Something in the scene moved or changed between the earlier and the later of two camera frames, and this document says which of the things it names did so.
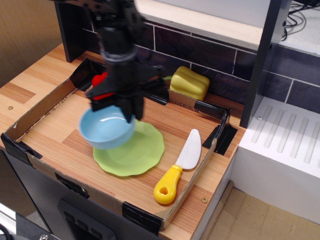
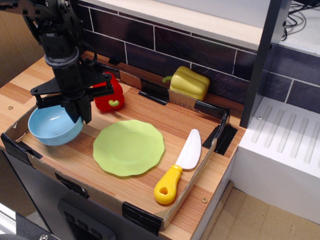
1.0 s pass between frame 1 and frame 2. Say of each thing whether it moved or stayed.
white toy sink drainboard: stayed
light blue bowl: moved
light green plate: stayed
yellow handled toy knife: stayed
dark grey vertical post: stayed
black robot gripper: moved
